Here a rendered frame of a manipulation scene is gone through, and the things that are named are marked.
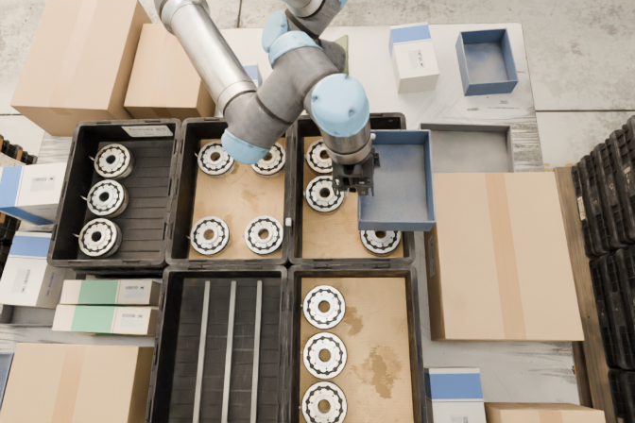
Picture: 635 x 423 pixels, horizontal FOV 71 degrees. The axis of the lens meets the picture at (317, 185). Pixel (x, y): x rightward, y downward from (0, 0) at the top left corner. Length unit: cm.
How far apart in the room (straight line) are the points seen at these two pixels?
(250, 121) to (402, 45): 88
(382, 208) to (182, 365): 62
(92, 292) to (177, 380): 33
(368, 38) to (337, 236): 75
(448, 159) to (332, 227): 44
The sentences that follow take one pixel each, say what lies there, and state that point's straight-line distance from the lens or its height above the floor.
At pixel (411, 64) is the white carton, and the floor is 79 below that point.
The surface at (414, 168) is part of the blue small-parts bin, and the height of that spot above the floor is 107.
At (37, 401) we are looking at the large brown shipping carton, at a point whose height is 90.
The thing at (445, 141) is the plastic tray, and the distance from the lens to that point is 145.
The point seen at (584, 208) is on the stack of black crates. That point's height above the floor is 20.
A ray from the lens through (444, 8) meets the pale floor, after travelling 268.
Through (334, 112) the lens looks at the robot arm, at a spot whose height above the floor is 147.
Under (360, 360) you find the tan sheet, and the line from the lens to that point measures 115.
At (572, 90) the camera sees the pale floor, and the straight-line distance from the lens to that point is 257.
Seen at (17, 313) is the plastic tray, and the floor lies 70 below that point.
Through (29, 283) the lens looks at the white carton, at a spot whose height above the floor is 79.
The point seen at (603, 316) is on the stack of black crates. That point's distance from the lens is 203.
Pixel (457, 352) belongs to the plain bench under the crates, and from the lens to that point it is 131.
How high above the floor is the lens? 198
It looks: 69 degrees down
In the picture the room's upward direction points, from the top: 11 degrees counter-clockwise
